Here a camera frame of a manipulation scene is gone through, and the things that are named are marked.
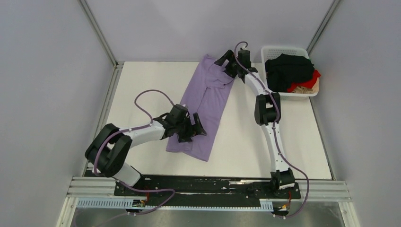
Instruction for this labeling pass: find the purple t shirt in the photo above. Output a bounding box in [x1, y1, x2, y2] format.
[166, 54, 235, 162]

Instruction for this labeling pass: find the beige t shirt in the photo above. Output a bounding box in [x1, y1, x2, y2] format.
[292, 78, 320, 94]

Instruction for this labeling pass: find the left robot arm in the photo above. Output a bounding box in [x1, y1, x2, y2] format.
[85, 104, 207, 195]

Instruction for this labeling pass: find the red t shirt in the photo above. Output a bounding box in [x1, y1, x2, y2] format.
[286, 70, 321, 93]

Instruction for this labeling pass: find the black t shirt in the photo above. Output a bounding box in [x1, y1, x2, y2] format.
[264, 54, 315, 92]

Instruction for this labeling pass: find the white plastic laundry basket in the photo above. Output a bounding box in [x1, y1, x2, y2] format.
[261, 45, 318, 101]

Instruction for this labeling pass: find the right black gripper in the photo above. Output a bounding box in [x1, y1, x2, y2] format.
[215, 51, 241, 79]

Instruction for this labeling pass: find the white slotted cable duct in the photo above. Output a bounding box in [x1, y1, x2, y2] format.
[76, 198, 273, 212]

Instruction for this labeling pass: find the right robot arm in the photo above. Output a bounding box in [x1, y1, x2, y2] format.
[214, 49, 296, 198]

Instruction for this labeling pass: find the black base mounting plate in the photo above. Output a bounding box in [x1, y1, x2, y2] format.
[114, 175, 301, 207]

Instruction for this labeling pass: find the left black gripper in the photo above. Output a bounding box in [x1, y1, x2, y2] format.
[175, 113, 207, 143]

